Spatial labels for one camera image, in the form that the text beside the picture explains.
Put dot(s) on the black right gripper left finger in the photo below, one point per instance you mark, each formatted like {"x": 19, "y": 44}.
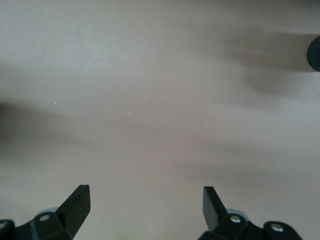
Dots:
{"x": 72, "y": 212}

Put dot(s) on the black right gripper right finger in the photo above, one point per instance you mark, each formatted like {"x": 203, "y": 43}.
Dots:
{"x": 215, "y": 215}

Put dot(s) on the black cylindrical object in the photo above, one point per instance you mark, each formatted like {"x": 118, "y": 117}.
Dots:
{"x": 314, "y": 55}

